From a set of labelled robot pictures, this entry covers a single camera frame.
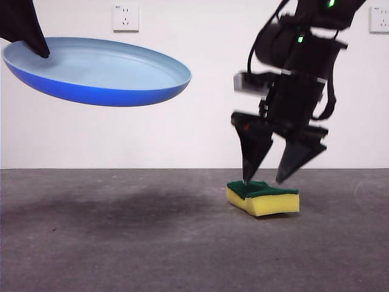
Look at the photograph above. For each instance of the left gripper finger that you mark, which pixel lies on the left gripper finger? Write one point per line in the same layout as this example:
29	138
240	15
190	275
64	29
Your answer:
21	21

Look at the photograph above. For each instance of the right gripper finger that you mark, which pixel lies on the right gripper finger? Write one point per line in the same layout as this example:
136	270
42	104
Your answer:
253	143
299	156

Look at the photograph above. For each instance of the yellow and green sponge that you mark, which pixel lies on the yellow and green sponge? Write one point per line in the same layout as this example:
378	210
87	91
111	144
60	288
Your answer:
267	205

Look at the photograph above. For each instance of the light blue round plate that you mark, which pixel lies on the light blue round plate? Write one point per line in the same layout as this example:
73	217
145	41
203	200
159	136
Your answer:
100	76

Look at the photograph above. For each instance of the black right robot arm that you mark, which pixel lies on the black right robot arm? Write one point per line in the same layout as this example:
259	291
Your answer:
307	39

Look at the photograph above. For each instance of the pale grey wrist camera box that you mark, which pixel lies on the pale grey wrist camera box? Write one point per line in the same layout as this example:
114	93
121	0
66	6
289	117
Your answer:
243	82

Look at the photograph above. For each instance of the white wall socket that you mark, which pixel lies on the white wall socket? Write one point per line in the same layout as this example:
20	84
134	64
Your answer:
126	18
380	19

